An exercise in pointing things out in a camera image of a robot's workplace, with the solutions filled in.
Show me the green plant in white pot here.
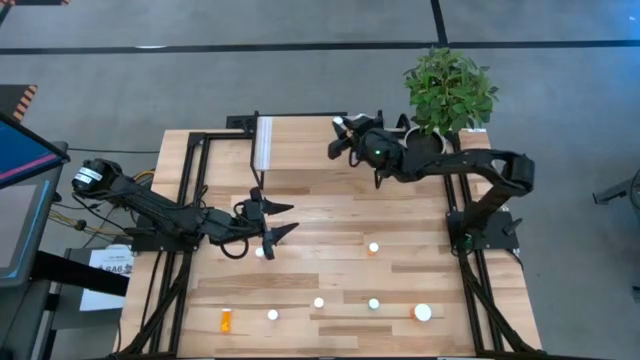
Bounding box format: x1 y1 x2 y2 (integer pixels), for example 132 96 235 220
402 45 500 176

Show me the grey metal stand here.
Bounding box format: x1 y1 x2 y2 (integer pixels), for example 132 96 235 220
592 173 640 207

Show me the black aluminium table frame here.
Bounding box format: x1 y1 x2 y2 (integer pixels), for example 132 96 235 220
112 110 547 360

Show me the grey panel with teal edge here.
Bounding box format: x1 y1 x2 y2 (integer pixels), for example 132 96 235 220
0 167 66 289

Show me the wooden shelf black metal frame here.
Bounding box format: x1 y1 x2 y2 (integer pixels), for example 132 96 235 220
248 109 390 191

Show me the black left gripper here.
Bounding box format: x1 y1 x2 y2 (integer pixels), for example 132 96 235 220
209 187 300 261

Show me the yellow cable bundle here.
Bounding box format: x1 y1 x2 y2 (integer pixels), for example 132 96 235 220
47 168 157 237

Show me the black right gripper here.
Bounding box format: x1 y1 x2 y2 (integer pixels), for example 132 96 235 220
328 113 407 181

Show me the black power strip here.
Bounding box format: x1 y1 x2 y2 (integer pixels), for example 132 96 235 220
225 113 259 132

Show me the black stand beam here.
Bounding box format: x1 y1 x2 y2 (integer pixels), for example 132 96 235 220
29 249 131 297

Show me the white paper sign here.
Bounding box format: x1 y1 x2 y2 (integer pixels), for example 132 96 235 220
78 243 136 312

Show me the blue screen monitor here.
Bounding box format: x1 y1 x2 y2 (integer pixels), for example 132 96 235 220
0 112 71 190

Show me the black orange striped floor marker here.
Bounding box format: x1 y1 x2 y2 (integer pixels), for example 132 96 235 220
0 0 71 7
0 83 39 124

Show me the large orange medicine bottle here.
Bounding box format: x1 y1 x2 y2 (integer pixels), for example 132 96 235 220
410 302 433 323

